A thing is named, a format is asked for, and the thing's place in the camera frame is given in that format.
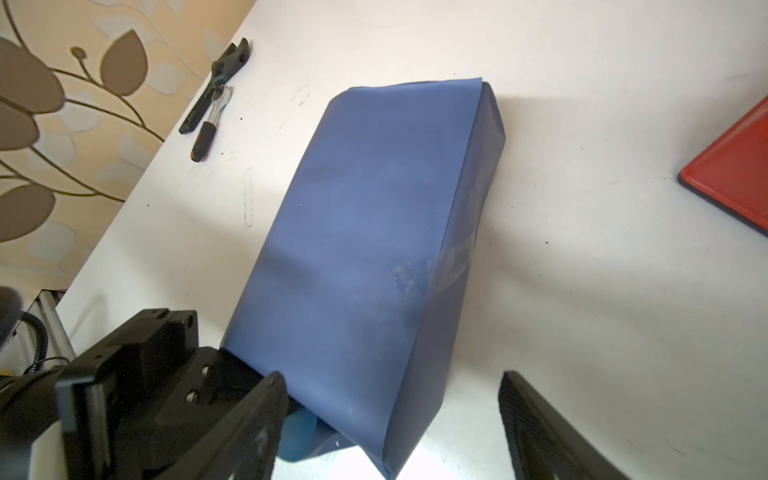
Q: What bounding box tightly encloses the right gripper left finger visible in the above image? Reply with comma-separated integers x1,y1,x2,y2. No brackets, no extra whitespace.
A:
152,370,289,479

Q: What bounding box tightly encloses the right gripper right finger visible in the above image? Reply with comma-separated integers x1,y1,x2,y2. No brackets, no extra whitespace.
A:
498,371,626,480

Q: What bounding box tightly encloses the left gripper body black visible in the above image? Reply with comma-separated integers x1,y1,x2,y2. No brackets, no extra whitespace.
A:
54,309,262,479

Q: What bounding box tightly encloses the light blue wrapping paper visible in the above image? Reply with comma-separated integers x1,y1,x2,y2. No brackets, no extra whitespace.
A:
222,78,506,479

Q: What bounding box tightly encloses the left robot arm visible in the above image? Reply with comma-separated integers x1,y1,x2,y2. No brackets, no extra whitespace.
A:
1,288,261,479

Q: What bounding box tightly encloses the red tape dispenser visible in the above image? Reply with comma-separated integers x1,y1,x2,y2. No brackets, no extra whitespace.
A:
678,99,767,234

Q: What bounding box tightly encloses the black adjustable wrench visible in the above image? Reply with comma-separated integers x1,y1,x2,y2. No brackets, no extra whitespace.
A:
178,38,251,135

